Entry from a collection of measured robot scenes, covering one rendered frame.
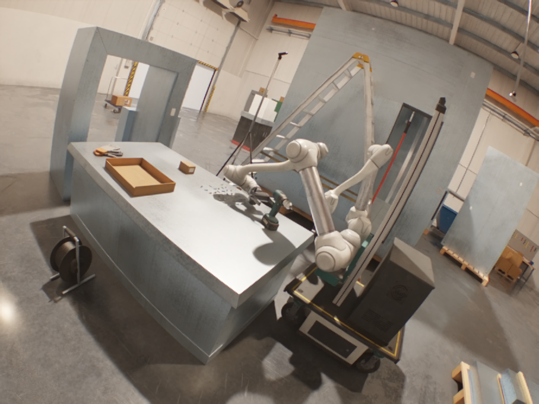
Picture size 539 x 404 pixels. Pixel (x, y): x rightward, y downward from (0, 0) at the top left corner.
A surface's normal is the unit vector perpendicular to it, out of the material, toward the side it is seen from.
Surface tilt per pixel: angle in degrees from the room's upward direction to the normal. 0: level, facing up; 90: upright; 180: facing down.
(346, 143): 90
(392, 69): 90
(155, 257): 90
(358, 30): 90
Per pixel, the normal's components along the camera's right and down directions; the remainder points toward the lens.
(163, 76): -0.50, 0.11
